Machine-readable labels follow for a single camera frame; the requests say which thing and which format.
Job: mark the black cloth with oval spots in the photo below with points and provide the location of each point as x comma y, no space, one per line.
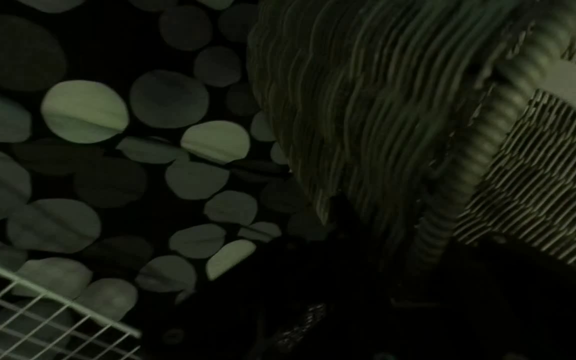
118,165

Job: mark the woven wicker basket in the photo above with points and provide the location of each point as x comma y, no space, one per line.
368,110

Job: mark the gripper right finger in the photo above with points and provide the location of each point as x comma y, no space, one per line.
493,310

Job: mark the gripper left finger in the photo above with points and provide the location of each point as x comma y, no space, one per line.
248,295

